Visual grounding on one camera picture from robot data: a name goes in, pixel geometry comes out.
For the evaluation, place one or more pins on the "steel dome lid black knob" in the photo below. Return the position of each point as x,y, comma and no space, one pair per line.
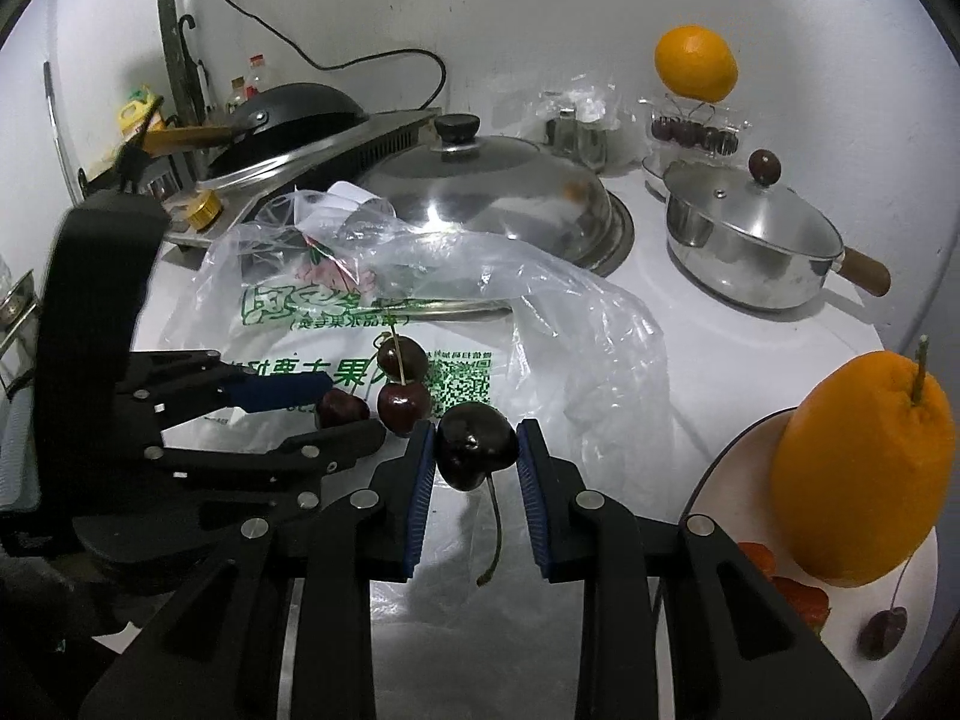
487,195

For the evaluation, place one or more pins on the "large orange with stem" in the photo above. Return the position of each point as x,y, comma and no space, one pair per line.
862,465

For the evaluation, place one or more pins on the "steel bracket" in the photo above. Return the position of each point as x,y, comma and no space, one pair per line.
15,307

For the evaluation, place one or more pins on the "dark vertical pipe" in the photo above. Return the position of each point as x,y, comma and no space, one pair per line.
169,15

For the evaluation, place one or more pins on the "grey mesh cloth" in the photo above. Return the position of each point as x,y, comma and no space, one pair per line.
15,450

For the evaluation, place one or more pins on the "clear fruit box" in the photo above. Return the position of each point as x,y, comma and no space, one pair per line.
742,124

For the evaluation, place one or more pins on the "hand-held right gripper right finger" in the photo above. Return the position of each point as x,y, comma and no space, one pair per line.
532,495

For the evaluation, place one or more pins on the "steel saucepan lid wooden knob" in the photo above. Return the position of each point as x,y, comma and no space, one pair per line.
750,214

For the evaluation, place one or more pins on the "white plate dark rim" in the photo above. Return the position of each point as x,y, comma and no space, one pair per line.
844,615

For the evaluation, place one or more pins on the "yellow packet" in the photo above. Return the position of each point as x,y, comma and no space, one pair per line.
139,111

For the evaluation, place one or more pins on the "white paper sheet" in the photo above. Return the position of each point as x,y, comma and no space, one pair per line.
349,193

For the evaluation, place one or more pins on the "steel induction cooker brass knobs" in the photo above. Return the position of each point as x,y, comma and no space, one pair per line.
375,142

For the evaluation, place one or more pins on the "round steel pan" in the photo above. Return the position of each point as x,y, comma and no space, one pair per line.
620,236

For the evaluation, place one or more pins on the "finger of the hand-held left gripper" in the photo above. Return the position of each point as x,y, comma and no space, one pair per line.
285,392
352,439

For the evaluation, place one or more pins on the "yellow cap oil bottle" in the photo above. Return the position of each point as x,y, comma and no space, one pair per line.
238,92

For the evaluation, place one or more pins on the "clear plastic bag green print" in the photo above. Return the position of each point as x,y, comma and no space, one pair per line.
570,330

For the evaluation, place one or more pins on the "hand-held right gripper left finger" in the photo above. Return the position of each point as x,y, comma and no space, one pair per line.
420,495

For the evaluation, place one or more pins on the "dark red cherry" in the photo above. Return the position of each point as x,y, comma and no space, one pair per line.
341,409
401,360
881,630
472,450
405,406

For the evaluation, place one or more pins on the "crumpled clear plastic wrap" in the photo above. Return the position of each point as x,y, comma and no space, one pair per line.
600,94

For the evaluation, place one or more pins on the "red cap bottle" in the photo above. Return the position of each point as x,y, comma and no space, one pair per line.
257,73

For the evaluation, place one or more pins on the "round orange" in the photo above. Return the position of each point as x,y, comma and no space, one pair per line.
696,64

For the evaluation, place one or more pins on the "row of packed cherries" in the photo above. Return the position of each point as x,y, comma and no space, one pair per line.
694,133

